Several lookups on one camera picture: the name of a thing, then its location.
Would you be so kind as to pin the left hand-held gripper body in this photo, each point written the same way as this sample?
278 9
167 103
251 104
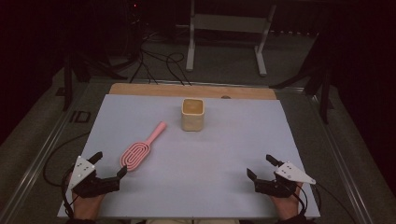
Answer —
93 185

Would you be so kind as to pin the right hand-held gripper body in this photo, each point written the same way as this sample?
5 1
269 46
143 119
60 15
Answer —
277 186

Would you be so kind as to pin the pink hairbrush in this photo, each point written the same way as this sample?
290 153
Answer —
157 130

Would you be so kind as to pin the person's right hand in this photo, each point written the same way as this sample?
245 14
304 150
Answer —
288 207

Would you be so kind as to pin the person's left hand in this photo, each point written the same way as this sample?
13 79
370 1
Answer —
85 208

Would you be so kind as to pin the cream square cup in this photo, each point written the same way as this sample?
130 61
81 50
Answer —
193 123

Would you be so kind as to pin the black stand legs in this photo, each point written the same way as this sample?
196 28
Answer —
325 90
67 81

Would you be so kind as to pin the wooden table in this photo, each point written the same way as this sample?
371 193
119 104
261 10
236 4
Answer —
174 90

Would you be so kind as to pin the white metal stand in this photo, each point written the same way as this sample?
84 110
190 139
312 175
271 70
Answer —
230 24

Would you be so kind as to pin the metal floor rail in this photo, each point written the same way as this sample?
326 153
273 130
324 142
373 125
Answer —
37 165
339 149

